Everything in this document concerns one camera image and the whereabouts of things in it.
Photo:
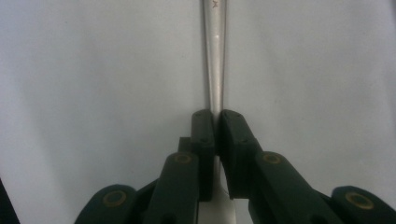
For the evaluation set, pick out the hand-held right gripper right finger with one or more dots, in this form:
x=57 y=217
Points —
x=239 y=155

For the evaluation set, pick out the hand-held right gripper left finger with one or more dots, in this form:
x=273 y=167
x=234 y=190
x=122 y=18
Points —
x=204 y=149

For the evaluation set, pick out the steel fork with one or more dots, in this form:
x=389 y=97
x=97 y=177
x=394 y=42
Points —
x=214 y=62

